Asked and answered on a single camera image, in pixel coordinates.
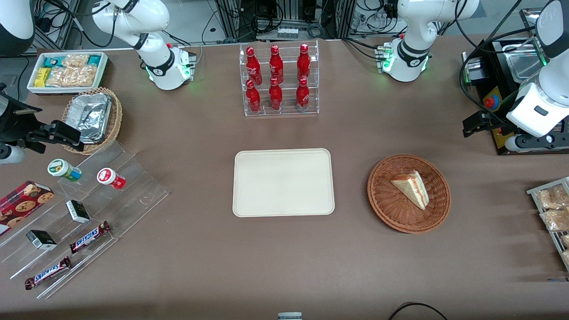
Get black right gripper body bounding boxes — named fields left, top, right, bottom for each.
left=0, top=89, right=35, bottom=144

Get triangular sandwich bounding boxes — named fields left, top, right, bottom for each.
left=391, top=171, right=430, bottom=210

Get light tan wicker basket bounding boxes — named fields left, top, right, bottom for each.
left=61, top=87, right=123, bottom=155

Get grey tray with pastries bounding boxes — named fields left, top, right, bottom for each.
left=526, top=177, right=569, bottom=272

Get brown round wicker basket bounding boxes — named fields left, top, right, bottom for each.
left=367, top=154, right=451, bottom=234

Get cream rectangular tray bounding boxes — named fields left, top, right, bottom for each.
left=232, top=148, right=335, bottom=218

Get stacked aluminium foil trays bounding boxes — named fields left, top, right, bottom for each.
left=67, top=93, right=112, bottom=144

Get green lidded yogurt cup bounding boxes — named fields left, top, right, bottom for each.
left=48, top=159, right=82, bottom=182

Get white rectangular snack bin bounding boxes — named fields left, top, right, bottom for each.
left=27, top=52, right=109, bottom=95

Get black hot food warmer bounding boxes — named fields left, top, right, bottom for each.
left=461, top=8, right=569, bottom=156

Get red lidded yogurt cup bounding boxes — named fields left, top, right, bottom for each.
left=97, top=168, right=126, bottom=190

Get clear rice cracker bag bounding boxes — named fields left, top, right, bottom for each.
left=46, top=66, right=99, bottom=88
left=62, top=54, right=90, bottom=68

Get red chocolate chip cookie box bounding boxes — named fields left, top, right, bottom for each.
left=0, top=180, right=55, bottom=237

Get stainless steel food pan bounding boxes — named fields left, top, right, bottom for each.
left=503, top=42, right=546, bottom=84

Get small black carton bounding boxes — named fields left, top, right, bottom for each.
left=26, top=229, right=57, bottom=250
left=66, top=200, right=91, bottom=224

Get clear acrylic stepped stand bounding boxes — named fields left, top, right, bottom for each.
left=0, top=140, right=169, bottom=299

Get Snickers chocolate bar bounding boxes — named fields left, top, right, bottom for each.
left=69, top=221, right=111, bottom=254
left=24, top=256, right=72, bottom=290

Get white power strip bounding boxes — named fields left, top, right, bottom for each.
left=351, top=12, right=388, bottom=34

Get red cola bottle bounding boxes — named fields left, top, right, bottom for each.
left=246, top=47, right=263, bottom=86
left=296, top=77, right=310, bottom=111
left=297, top=43, right=311, bottom=83
left=269, top=45, right=284, bottom=84
left=268, top=77, right=284, bottom=112
left=246, top=80, right=262, bottom=113

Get clear acrylic bottle rack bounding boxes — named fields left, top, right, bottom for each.
left=239, top=39, right=320, bottom=117

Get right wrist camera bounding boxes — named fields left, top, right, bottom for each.
left=0, top=144, right=26, bottom=164

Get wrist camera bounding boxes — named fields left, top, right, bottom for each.
left=505, top=132, right=569, bottom=155
left=0, top=144, right=26, bottom=164

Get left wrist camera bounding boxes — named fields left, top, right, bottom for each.
left=505, top=132, right=569, bottom=155

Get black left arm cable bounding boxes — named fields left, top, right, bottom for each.
left=456, top=0, right=548, bottom=117

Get black looped cable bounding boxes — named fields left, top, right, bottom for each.
left=388, top=302, right=449, bottom=320

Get aluminium frame rack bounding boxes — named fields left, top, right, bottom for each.
left=216, top=0, right=356, bottom=43

